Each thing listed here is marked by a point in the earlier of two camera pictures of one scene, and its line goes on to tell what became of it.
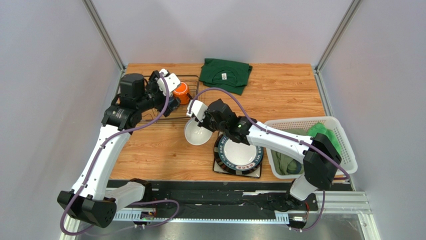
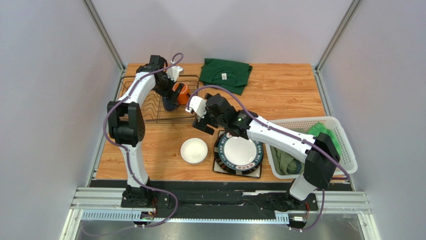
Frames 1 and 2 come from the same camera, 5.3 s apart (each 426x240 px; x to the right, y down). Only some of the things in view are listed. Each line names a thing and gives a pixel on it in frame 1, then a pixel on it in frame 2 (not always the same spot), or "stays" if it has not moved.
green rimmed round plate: x=239 y=156 stays
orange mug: x=182 y=92 stays
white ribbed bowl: x=195 y=134 -> x=194 y=150
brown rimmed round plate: x=222 y=167 stays
